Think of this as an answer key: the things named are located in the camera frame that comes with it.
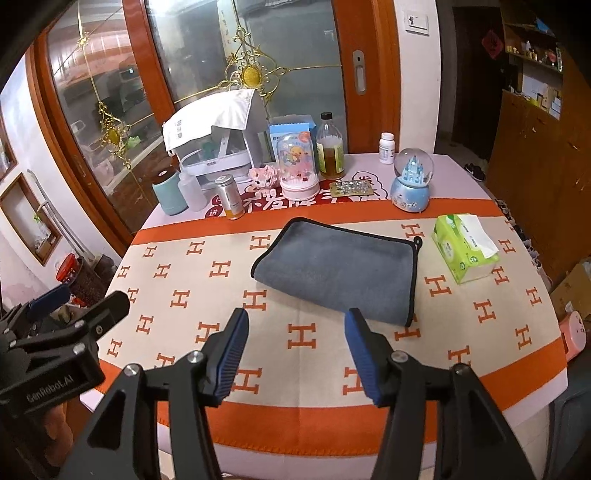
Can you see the white countertop appliance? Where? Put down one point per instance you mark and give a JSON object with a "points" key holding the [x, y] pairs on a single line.
{"points": [[256, 138]]}

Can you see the white pill bottle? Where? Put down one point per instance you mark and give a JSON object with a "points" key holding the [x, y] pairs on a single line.
{"points": [[387, 150]]}

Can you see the red wall decoration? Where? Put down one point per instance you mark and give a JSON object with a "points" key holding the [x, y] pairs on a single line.
{"points": [[492, 45]]}

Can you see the wooden framed picture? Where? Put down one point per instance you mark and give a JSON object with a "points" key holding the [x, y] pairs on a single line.
{"points": [[27, 219]]}

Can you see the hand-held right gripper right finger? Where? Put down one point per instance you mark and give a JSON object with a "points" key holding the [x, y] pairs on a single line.
{"points": [[364, 356]]}

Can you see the green tissue pack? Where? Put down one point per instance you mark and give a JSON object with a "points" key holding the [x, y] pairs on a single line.
{"points": [[455, 249]]}

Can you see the white light switch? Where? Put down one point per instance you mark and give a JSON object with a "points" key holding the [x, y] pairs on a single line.
{"points": [[416, 22]]}

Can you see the cluttered wall shelf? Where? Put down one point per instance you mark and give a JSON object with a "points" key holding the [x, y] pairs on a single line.
{"points": [[535, 50]]}

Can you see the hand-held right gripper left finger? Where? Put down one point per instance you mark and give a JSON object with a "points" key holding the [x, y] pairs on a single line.
{"points": [[231, 351]]}

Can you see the red lid jar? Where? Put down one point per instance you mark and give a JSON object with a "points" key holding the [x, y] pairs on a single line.
{"points": [[74, 279]]}

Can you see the grey towel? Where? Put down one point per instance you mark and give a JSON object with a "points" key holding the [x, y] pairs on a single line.
{"points": [[332, 267]]}

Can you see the blue castle snow globe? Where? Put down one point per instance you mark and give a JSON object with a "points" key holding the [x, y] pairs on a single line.
{"points": [[411, 187]]}

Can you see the silver can with orange label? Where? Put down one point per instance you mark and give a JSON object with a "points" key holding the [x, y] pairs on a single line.
{"points": [[229, 198]]}

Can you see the light blue carton box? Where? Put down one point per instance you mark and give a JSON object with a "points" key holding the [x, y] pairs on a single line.
{"points": [[293, 124]]}

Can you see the white paper bag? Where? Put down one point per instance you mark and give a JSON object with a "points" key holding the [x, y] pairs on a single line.
{"points": [[207, 115]]}

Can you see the silver blister pack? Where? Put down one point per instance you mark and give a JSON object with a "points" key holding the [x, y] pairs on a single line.
{"points": [[351, 189]]}

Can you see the wooden cabinet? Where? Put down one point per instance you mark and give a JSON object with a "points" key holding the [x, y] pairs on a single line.
{"points": [[540, 152]]}

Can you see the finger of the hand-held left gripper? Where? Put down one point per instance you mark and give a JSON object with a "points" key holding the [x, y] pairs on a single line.
{"points": [[46, 298], [108, 309]]}

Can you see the dark shoes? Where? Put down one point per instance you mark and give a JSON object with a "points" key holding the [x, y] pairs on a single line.
{"points": [[475, 171]]}

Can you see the pink block toy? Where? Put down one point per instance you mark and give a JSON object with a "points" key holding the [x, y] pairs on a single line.
{"points": [[263, 176]]}

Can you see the white squeeze bottle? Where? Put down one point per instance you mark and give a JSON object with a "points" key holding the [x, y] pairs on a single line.
{"points": [[191, 194]]}

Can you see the wooden glass sliding door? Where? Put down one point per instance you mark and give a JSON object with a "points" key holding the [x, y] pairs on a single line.
{"points": [[194, 50]]}

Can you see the cardboard box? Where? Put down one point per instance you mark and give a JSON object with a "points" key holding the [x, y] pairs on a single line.
{"points": [[572, 288]]}

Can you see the teal cylinder humidifier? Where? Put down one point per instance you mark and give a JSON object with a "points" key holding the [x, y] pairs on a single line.
{"points": [[170, 191]]}

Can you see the brown liquid glass bottle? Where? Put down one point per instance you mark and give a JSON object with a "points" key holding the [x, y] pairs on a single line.
{"points": [[330, 157]]}

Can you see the gold door ornament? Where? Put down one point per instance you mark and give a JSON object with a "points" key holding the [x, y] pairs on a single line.
{"points": [[112, 134], [251, 74]]}

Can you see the orange patterned blanket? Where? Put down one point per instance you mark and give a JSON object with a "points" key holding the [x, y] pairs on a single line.
{"points": [[184, 277]]}

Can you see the pink dome music box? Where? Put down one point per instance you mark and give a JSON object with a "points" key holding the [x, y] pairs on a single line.
{"points": [[298, 161]]}

